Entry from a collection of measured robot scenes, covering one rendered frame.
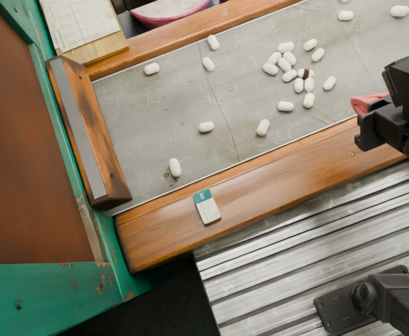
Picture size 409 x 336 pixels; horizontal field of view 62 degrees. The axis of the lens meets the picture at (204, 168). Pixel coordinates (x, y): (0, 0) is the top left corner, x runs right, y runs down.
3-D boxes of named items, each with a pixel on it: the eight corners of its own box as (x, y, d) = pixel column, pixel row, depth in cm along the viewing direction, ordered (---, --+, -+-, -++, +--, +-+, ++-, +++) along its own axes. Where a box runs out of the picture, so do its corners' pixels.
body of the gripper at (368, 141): (354, 113, 50) (390, 134, 44) (414, 87, 51) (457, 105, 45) (355, 147, 54) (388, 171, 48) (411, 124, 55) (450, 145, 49)
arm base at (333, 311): (324, 303, 61) (341, 343, 59) (424, 263, 62) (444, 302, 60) (312, 298, 68) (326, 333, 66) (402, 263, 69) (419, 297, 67)
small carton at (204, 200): (221, 218, 64) (221, 217, 62) (204, 225, 63) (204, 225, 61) (209, 189, 65) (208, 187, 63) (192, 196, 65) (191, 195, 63)
